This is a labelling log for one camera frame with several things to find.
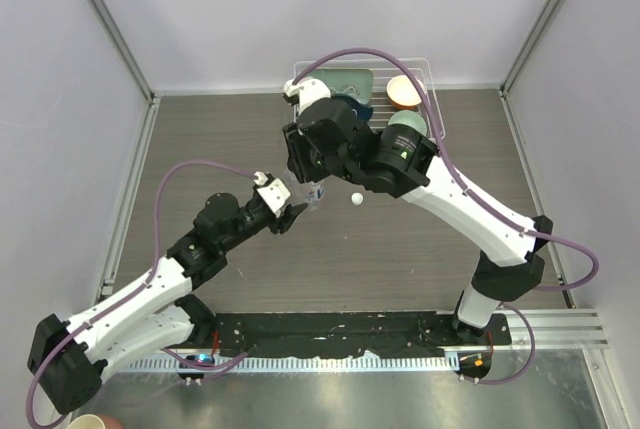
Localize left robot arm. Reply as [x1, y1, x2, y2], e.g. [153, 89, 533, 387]
[27, 186, 307, 415]

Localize labelled clear plastic bottle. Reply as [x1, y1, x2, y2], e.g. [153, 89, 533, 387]
[305, 181, 325, 211]

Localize orange bowl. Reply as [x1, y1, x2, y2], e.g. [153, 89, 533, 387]
[386, 75, 425, 111]

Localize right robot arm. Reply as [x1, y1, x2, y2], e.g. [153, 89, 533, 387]
[282, 97, 553, 344]

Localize beige cup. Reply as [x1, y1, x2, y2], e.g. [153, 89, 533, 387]
[67, 414, 109, 429]

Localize green round bowl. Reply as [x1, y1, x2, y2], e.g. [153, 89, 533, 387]
[388, 110, 428, 136]

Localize green rectangular tray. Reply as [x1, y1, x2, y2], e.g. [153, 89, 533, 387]
[310, 68, 374, 104]

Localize pink cup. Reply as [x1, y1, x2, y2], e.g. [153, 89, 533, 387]
[97, 414, 123, 429]

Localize dark blue leaf plate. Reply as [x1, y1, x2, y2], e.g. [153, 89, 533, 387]
[350, 99, 374, 122]

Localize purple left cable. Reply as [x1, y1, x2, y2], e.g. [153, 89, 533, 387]
[25, 159, 261, 425]

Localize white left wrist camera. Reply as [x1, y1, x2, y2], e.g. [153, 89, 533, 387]
[253, 171, 291, 217]

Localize white bottle cap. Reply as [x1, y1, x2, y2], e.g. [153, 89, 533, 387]
[351, 192, 364, 206]

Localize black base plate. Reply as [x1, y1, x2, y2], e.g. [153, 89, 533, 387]
[154, 310, 514, 361]

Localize purple cable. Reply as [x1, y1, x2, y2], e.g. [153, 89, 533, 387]
[25, 159, 261, 425]
[294, 47, 600, 386]

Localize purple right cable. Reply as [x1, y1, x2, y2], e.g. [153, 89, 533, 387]
[294, 47, 600, 386]

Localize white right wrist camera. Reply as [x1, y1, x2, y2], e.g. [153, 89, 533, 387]
[282, 77, 331, 115]

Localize perforated cable duct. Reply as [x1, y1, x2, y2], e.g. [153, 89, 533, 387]
[115, 352, 459, 374]

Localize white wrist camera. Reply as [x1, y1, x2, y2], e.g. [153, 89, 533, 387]
[253, 171, 291, 217]
[282, 77, 331, 115]

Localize white wire dish rack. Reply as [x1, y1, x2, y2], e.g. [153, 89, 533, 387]
[316, 55, 446, 138]

